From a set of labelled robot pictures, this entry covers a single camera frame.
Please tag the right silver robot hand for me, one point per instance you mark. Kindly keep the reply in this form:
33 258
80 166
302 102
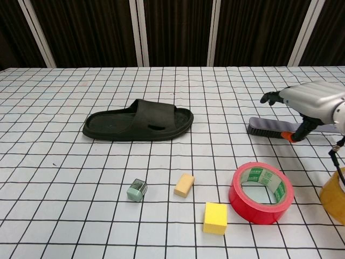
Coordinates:
310 97

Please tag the grey scrub brush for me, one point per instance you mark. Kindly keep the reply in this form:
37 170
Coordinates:
265 126

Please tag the yellow tape roll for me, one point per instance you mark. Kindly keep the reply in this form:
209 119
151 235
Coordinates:
332 199

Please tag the red tape roll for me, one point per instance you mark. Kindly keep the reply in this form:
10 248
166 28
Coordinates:
242 199

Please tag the yellow foam cube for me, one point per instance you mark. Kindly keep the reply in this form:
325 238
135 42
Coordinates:
215 218

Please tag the tan rectangular block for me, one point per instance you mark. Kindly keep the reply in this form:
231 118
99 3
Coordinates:
183 186

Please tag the black rubber slide sandal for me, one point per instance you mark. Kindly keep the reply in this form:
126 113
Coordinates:
151 116

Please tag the small green box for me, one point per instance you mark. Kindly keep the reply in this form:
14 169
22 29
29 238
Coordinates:
136 192

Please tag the dark pleated backdrop curtain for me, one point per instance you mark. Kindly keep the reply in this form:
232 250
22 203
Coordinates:
94 27

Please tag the white black-checked tablecloth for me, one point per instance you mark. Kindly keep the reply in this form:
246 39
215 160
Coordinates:
81 189

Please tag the white partition frame post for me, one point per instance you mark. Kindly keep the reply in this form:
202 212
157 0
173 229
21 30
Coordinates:
304 29
214 32
37 29
138 32

